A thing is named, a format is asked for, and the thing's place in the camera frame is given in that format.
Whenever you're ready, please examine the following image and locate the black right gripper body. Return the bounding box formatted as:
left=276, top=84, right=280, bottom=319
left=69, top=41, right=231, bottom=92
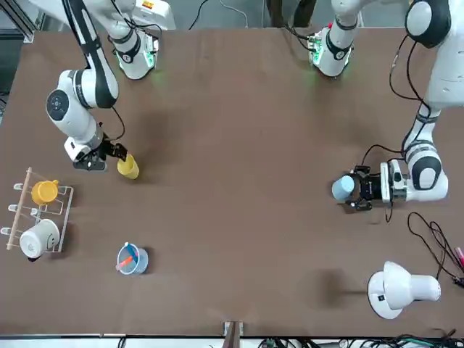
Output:
left=86, top=134, right=115, bottom=162

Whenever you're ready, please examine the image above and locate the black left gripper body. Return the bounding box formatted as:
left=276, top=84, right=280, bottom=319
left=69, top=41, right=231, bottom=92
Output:
left=357, top=172, right=383, bottom=204

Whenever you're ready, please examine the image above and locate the yellow plastic cup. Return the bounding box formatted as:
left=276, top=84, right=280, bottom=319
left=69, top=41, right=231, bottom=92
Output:
left=116, top=153, right=140, bottom=181

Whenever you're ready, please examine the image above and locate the light blue plastic cup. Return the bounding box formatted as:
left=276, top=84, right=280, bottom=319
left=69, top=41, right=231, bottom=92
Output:
left=331, top=175, right=355, bottom=201

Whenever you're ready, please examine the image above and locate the clear bluish pen cup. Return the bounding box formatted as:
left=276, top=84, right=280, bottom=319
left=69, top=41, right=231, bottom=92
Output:
left=116, top=242, right=149, bottom=277

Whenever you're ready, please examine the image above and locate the orange plastic mug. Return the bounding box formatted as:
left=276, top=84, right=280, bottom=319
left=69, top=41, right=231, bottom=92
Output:
left=30, top=179, right=60, bottom=205

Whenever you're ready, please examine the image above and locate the white ceramic mug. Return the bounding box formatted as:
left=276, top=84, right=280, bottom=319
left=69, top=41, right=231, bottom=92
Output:
left=19, top=218, right=61, bottom=260

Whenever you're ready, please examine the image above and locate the white desk lamp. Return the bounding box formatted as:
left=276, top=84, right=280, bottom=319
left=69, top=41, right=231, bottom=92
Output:
left=366, top=260, right=443, bottom=320

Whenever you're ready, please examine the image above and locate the blue marker pen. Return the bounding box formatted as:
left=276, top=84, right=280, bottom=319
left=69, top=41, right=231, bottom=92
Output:
left=124, top=241, right=141, bottom=263

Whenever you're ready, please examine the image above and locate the orange marker pen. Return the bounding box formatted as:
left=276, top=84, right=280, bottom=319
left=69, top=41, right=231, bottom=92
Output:
left=115, top=254, right=136, bottom=271

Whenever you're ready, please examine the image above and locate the black lamp cable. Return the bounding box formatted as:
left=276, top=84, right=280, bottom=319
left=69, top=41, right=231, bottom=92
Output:
left=407, top=211, right=464, bottom=288

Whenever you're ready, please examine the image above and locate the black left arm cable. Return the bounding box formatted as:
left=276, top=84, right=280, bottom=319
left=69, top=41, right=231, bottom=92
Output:
left=361, top=31, right=436, bottom=224

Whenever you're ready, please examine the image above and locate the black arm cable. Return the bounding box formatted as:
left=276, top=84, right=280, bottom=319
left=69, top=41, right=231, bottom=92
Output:
left=361, top=31, right=436, bottom=224
left=60, top=0, right=162, bottom=144

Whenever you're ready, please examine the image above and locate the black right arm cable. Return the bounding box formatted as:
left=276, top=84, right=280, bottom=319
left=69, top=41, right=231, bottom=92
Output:
left=60, top=0, right=162, bottom=144

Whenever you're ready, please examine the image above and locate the aluminium frame post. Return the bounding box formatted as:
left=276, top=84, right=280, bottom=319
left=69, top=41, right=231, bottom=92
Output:
left=222, top=320, right=244, bottom=348

